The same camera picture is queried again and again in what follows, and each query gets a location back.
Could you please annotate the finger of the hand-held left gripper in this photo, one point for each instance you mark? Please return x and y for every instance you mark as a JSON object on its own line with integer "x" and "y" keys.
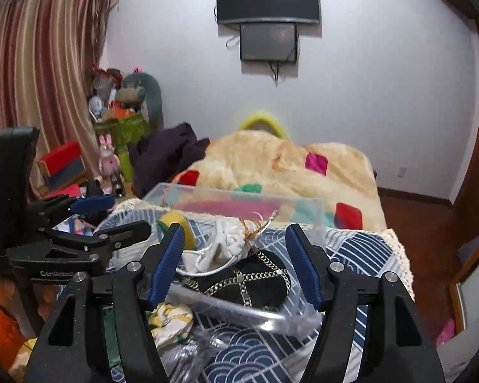
{"x": 119, "y": 233}
{"x": 91, "y": 203}

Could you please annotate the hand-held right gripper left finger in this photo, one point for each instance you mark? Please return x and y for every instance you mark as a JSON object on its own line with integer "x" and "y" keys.
{"x": 165, "y": 265}

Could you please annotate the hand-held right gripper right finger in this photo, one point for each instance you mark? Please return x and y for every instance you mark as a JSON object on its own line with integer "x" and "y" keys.
{"x": 303, "y": 267}

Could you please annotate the person's left hand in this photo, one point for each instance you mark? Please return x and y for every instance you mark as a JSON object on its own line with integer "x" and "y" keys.
{"x": 4, "y": 289}

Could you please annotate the colourful book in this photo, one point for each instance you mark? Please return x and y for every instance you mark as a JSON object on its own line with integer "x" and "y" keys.
{"x": 78, "y": 227}

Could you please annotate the yellow green ball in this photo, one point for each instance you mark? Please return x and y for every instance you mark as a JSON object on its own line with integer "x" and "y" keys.
{"x": 187, "y": 227}

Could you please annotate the pink bunny toy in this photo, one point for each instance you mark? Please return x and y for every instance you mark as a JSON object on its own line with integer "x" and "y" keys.
{"x": 107, "y": 159}

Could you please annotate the red grey box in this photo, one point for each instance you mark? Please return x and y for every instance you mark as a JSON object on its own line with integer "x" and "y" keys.
{"x": 62, "y": 163}

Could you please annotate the yellow floral cloth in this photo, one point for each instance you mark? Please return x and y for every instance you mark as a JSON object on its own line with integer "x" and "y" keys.
{"x": 169, "y": 325}

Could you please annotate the clear plastic bag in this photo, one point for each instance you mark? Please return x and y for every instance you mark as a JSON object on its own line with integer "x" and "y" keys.
{"x": 239, "y": 311}

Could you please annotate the green plastic stool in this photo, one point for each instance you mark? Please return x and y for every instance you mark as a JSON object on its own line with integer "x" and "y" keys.
{"x": 123, "y": 131}

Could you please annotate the dark purple clothing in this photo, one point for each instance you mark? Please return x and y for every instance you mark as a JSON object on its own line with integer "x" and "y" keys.
{"x": 163, "y": 155}

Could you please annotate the cream crochet blanket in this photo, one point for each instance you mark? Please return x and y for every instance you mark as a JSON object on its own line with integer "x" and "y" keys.
{"x": 401, "y": 259}

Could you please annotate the pile of toys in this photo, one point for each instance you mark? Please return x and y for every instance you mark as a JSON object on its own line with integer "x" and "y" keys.
{"x": 101, "y": 95}

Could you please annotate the blue patterned bedsheet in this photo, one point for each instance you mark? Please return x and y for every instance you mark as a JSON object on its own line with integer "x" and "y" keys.
{"x": 239, "y": 355}

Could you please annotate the striped pink curtain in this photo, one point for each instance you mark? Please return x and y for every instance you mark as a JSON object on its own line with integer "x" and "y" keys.
{"x": 44, "y": 68}

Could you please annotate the beige plush blanket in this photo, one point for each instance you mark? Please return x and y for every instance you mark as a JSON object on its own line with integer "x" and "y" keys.
{"x": 263, "y": 159}

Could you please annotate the grey green dinosaur plush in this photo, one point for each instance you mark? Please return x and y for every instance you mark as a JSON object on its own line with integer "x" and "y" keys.
{"x": 153, "y": 99}

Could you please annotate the pink cloth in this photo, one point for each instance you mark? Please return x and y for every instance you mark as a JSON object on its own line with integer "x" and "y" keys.
{"x": 446, "y": 333}

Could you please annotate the wall outlet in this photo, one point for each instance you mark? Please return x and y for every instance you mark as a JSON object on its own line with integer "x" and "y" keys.
{"x": 401, "y": 172}

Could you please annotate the wooden door frame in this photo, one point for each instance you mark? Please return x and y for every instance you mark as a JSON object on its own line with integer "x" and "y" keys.
{"x": 475, "y": 127}

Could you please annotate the small black wall monitor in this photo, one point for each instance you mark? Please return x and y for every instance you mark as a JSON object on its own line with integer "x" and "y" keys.
{"x": 268, "y": 42}

